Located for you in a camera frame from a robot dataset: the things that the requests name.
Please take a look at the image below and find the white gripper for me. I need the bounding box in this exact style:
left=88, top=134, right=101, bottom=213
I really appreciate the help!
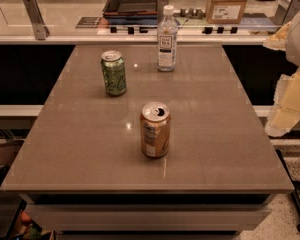
left=263, top=11, right=300, bottom=137

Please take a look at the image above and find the orange soda can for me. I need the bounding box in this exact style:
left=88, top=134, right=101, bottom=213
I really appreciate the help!
left=140, top=101, right=171, bottom=158

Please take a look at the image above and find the green soda can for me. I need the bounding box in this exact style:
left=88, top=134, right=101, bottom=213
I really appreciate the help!
left=101, top=50, right=127, bottom=96

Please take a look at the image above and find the brown cardboard box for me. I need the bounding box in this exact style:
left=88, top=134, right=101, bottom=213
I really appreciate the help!
left=205, top=0, right=248, bottom=24

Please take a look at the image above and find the clear plastic water bottle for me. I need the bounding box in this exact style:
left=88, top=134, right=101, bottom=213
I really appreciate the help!
left=157, top=5, right=178, bottom=72

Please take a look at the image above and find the black table leg bar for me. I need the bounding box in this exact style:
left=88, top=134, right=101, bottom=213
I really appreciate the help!
left=276, top=150, right=300, bottom=233

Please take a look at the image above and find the grey table drawer base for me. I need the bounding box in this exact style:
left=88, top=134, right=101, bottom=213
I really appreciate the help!
left=26, top=203, right=271, bottom=234

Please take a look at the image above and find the right metal glass bracket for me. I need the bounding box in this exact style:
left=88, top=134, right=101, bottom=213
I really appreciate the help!
left=274, top=0, right=300, bottom=25

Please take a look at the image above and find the metal glass bracket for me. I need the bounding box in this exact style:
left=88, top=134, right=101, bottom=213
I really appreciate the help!
left=274, top=0, right=300, bottom=25
left=22, top=0, right=50, bottom=40

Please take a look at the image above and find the left metal glass bracket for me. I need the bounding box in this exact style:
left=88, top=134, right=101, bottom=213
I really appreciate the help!
left=22, top=0, right=50, bottom=40

